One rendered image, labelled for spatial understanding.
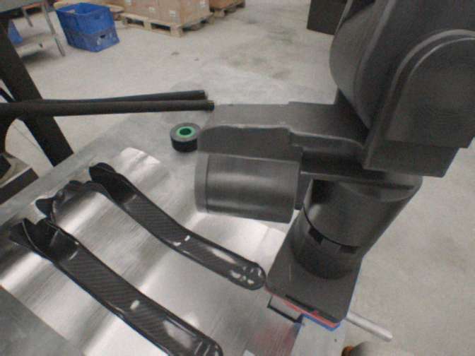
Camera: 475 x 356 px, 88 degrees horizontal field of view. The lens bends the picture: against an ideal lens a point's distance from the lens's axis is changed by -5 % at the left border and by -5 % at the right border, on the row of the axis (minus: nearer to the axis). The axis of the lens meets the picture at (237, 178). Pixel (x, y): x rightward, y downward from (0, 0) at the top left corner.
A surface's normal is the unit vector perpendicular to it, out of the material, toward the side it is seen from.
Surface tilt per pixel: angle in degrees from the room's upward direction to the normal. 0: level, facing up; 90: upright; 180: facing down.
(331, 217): 91
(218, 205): 90
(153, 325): 5
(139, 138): 0
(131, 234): 28
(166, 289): 2
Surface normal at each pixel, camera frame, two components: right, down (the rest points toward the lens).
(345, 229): -0.40, 0.68
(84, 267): 0.40, -0.43
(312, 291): 0.00, -0.67
